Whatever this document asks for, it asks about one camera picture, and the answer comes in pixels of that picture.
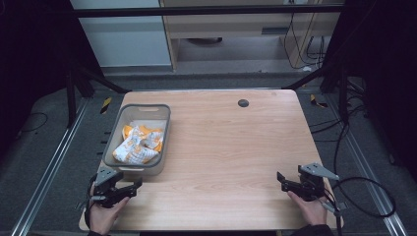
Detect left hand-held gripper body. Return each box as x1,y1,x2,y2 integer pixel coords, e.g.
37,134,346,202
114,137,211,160
89,165,133,209

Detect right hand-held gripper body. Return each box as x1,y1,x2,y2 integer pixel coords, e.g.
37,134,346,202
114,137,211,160
296,162,340,203

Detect person's right hand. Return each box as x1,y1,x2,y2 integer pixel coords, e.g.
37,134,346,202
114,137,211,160
286,190,329,227

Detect person's left hand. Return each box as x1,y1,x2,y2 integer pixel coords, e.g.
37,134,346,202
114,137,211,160
88,196,131,236

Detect large orange white crumpled packet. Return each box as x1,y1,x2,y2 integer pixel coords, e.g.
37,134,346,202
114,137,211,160
111,126,161,165

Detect small orange white crumpled packet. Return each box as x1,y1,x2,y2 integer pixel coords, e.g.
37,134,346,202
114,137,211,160
121,124,165,153

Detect grey plastic bin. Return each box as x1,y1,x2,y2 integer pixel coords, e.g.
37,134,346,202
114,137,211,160
101,103,172,177

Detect yellow black floor tape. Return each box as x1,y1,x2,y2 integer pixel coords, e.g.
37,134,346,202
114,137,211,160
309,93,329,110
99,95,113,116

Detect black metal stand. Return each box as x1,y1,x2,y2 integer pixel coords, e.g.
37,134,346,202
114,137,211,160
64,64,132,130
282,62,350,126

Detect black curtain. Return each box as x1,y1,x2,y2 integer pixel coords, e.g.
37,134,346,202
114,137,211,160
321,0,417,185
0,0,106,158

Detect white cabinet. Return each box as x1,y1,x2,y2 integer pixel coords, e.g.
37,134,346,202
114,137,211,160
69,0,173,69

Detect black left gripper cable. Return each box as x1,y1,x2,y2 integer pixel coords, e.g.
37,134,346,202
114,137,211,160
84,173,98,230

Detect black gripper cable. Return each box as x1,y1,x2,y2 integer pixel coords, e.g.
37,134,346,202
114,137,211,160
84,173,98,230
329,176,397,236

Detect aluminium floor rail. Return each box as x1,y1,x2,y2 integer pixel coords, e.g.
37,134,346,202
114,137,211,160
326,93,409,236
10,97,90,236

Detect black floor cables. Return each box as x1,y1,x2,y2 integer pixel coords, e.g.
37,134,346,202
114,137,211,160
308,78,372,178

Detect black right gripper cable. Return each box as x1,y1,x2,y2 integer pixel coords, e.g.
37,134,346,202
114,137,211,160
329,176,397,236

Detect thin black floor cable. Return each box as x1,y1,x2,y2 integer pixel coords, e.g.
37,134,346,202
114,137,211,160
19,111,49,134

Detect black cables under desk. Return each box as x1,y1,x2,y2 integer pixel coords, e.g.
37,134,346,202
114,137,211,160
282,12,327,71

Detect black horizontal frame bar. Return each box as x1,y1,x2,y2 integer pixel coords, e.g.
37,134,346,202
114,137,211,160
70,4,346,19

